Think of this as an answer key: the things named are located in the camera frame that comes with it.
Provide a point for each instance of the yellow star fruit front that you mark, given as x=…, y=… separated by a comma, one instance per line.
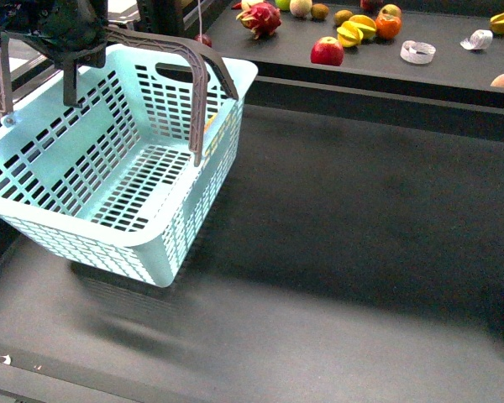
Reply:
x=349, y=35

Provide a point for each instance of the beige round melon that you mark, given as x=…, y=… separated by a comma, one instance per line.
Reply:
x=300, y=8

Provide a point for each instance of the brown kiwi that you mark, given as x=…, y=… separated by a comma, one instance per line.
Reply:
x=319, y=11

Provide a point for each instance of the black display tray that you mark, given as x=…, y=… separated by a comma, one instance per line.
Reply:
x=454, y=75

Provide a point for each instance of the green apple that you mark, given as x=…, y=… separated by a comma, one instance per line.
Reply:
x=283, y=5

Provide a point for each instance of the orange persimmon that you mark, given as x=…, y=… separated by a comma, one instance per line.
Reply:
x=387, y=26

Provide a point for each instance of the white crumpled paper strip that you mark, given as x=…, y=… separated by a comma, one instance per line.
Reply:
x=481, y=39

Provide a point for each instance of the light teal plastic basket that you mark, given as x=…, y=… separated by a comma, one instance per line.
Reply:
x=112, y=183

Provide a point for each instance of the white tape roll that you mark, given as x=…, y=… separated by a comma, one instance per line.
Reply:
x=417, y=53

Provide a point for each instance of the small brown fruit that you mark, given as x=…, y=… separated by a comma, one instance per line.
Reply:
x=342, y=16

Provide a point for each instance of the pink dragon fruit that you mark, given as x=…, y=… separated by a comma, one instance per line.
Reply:
x=261, y=19

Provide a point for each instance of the dark purple fruit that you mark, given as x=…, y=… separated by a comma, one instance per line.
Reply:
x=371, y=6

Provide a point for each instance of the small dark red fruit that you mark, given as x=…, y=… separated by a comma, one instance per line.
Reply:
x=204, y=39

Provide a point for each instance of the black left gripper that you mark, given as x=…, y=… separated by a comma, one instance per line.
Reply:
x=67, y=32

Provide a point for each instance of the yellow star fruit middle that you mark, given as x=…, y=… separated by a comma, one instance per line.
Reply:
x=365, y=24

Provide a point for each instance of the red apple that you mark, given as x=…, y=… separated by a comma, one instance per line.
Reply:
x=327, y=51

